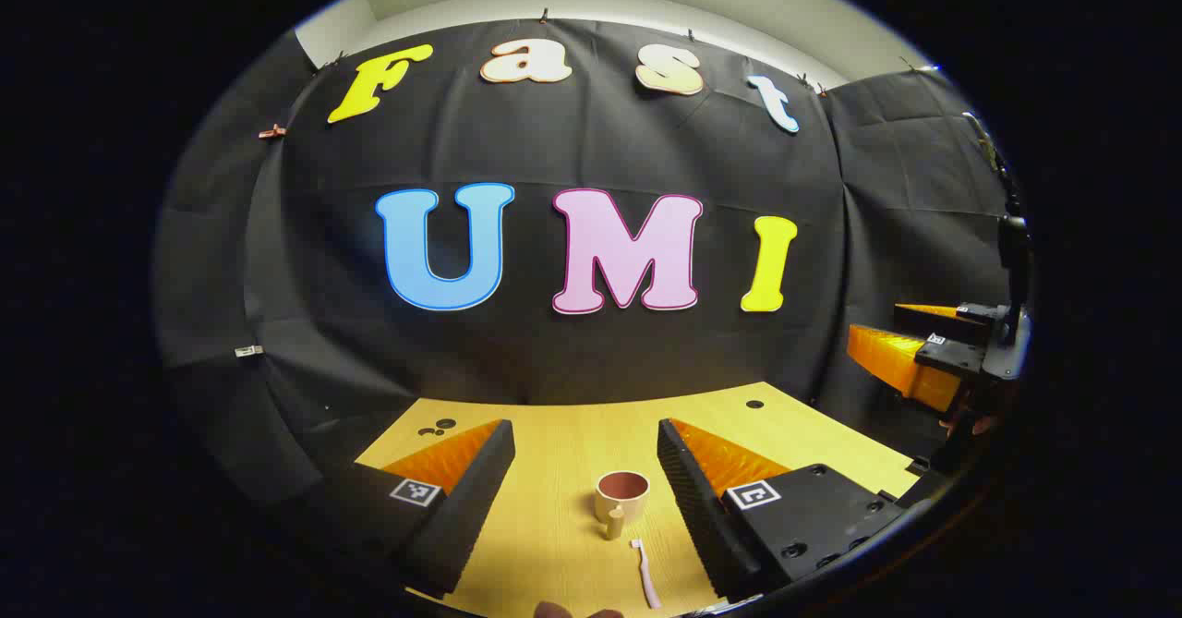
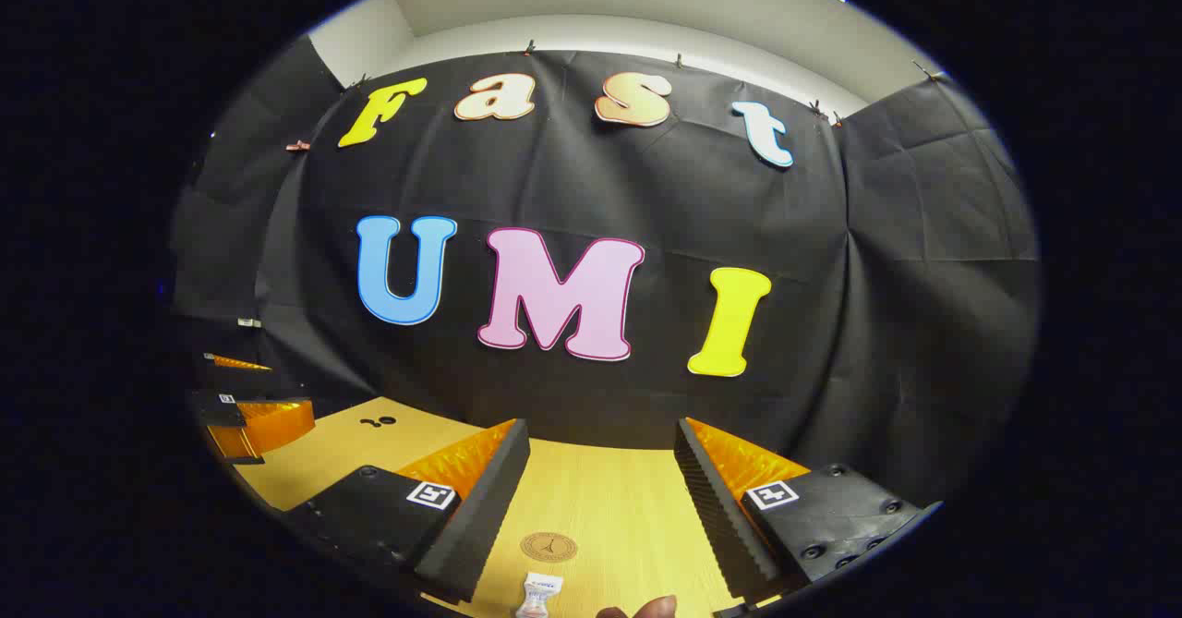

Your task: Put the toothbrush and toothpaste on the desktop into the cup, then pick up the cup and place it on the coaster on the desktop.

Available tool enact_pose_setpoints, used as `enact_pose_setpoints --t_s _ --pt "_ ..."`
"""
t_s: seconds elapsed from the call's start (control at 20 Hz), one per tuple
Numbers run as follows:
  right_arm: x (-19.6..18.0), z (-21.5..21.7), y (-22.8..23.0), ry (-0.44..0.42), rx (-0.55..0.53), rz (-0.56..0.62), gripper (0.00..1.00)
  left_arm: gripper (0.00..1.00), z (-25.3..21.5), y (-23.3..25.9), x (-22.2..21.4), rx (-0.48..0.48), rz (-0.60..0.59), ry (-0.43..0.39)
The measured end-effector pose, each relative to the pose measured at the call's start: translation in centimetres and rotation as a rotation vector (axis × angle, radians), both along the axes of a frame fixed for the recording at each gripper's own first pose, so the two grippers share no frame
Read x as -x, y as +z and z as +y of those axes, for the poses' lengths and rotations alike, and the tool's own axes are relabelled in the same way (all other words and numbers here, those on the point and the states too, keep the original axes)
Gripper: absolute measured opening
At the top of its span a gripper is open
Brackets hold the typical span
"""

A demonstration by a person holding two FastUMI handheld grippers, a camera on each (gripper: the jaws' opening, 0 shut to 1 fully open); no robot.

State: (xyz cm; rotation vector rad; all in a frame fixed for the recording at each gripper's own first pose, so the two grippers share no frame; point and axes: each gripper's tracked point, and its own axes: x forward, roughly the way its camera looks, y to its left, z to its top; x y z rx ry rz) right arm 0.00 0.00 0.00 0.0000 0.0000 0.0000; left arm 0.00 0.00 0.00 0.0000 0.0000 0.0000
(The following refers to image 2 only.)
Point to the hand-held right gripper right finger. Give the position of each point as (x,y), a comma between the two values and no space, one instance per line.
(720,516)

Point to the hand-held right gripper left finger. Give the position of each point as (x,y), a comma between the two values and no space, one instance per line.
(480,507)

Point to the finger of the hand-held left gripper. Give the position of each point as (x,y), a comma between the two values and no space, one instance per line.
(268,424)
(235,363)

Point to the round cork coaster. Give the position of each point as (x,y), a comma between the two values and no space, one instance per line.
(548,546)

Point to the white toothpaste tube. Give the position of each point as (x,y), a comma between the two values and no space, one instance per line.
(538,597)

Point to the wooden desktop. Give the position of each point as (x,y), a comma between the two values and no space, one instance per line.
(609,498)

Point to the dark brown rounded object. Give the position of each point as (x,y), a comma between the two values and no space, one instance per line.
(646,610)

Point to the black backdrop cloth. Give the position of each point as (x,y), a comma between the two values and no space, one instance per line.
(646,184)

